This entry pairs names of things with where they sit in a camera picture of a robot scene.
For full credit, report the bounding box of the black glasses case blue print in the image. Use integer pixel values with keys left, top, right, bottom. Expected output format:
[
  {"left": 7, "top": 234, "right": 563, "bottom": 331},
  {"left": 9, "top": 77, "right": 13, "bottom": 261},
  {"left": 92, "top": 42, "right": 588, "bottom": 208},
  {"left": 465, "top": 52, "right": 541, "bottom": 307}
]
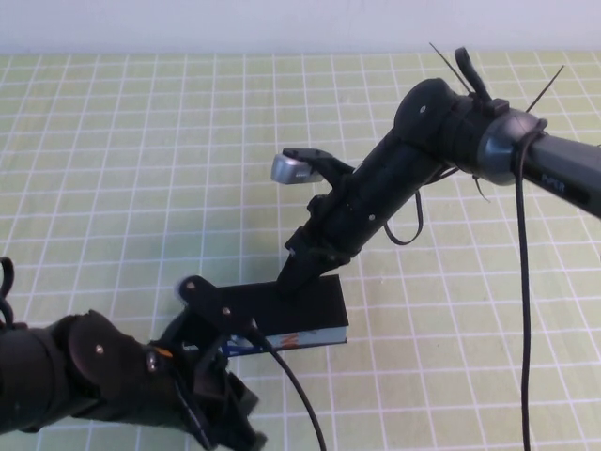
[{"left": 206, "top": 274, "right": 349, "bottom": 361}]

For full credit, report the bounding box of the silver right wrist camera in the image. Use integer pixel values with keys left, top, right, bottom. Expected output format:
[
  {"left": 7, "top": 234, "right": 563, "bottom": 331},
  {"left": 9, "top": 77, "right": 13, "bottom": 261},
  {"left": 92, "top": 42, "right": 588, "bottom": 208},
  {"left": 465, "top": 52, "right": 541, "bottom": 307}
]
[{"left": 270, "top": 148, "right": 354, "bottom": 189}]

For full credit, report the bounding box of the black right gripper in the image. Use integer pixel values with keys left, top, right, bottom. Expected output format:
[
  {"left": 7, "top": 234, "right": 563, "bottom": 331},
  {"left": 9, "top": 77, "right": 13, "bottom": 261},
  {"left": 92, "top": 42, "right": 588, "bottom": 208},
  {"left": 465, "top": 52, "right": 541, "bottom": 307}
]
[{"left": 276, "top": 192, "right": 359, "bottom": 296}]

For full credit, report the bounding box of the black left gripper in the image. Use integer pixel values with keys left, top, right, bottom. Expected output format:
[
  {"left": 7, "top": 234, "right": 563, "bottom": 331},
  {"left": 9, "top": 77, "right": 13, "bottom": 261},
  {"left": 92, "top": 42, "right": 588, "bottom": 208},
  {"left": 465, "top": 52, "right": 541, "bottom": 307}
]
[{"left": 149, "top": 314, "right": 269, "bottom": 451}]

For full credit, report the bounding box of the long black right arm cable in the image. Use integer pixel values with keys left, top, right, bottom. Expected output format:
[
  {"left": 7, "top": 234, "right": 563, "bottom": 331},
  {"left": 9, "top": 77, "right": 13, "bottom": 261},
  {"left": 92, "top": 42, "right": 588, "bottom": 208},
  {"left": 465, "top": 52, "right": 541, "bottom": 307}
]
[{"left": 514, "top": 119, "right": 550, "bottom": 451}]

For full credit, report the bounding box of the green checkered tablecloth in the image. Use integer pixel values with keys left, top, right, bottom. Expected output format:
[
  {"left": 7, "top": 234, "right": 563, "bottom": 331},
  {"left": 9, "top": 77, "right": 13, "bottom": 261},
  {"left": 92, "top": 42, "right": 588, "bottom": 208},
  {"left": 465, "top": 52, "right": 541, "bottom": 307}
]
[{"left": 0, "top": 52, "right": 601, "bottom": 451}]

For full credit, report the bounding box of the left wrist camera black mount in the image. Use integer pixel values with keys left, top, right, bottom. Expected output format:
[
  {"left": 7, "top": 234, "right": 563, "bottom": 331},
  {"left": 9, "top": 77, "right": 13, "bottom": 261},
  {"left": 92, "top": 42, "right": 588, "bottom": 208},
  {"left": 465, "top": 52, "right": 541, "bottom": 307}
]
[{"left": 173, "top": 275, "right": 258, "bottom": 340}]

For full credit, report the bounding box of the black left camera cable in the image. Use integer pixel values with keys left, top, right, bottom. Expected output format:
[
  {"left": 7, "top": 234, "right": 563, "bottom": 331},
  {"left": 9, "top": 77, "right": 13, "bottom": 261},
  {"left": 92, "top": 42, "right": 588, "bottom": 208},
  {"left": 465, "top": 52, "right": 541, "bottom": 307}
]
[{"left": 243, "top": 326, "right": 329, "bottom": 451}]

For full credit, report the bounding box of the black cable loop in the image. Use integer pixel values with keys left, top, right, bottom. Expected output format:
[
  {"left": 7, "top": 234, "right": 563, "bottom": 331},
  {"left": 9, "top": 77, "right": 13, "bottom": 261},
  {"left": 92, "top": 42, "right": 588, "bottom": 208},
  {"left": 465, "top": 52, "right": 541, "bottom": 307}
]
[{"left": 383, "top": 190, "right": 424, "bottom": 246}]

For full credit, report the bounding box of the black zip tie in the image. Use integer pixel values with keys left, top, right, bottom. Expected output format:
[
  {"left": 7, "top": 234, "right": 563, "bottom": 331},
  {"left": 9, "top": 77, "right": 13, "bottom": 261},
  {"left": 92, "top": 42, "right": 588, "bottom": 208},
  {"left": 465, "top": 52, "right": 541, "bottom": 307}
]
[
  {"left": 471, "top": 173, "right": 492, "bottom": 206},
  {"left": 525, "top": 65, "right": 565, "bottom": 114},
  {"left": 429, "top": 42, "right": 476, "bottom": 101}
]

